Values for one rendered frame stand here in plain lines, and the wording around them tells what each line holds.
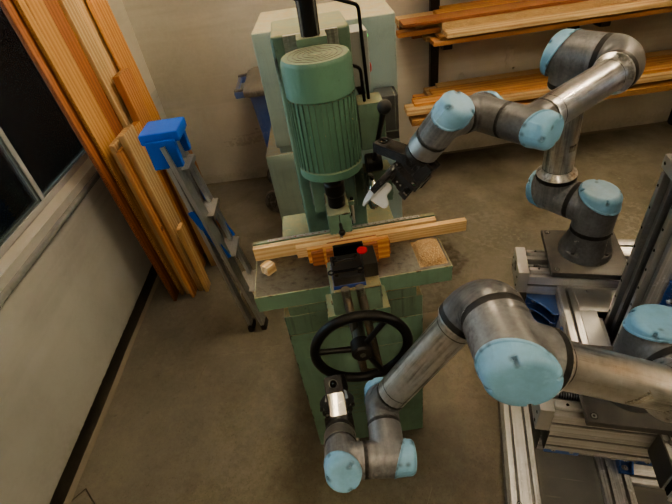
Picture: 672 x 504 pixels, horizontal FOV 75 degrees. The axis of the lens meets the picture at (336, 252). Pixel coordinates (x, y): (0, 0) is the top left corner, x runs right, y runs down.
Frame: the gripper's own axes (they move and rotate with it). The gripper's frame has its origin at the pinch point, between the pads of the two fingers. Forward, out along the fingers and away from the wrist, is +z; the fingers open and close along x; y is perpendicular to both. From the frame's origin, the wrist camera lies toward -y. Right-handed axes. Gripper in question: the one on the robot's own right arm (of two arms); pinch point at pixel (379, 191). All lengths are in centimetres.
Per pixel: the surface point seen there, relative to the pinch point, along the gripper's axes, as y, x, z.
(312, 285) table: 5.8, -18.4, 29.7
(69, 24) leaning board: -171, -4, 83
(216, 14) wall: -195, 102, 123
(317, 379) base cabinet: 30, -23, 67
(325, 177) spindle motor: -12.2, -8.1, 3.3
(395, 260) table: 15.9, 5.1, 21.8
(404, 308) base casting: 29.1, 2.0, 30.7
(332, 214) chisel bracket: -6.1, -4.9, 16.9
